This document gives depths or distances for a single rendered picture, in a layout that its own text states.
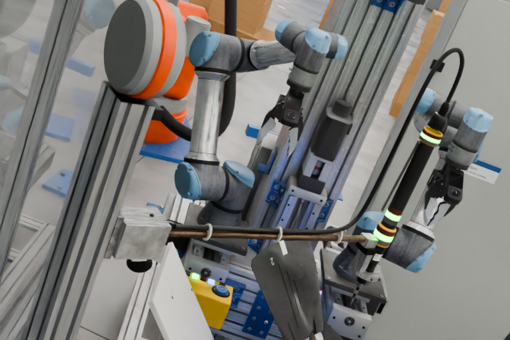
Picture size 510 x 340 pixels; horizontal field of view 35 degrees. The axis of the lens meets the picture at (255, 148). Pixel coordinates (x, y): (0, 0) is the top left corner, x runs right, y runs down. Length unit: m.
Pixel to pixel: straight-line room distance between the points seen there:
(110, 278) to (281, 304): 2.47
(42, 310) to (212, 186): 1.18
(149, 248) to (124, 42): 0.38
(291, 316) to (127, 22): 0.86
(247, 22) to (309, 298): 8.15
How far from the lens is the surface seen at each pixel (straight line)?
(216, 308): 2.27
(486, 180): 3.78
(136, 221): 1.40
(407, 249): 2.69
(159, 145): 5.89
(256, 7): 9.84
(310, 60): 2.17
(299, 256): 1.87
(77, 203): 1.35
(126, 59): 1.23
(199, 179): 2.51
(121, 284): 4.21
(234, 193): 2.60
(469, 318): 4.10
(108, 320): 3.93
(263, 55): 2.53
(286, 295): 1.83
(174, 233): 1.47
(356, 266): 1.82
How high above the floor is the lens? 2.22
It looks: 20 degrees down
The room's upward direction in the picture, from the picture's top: 22 degrees clockwise
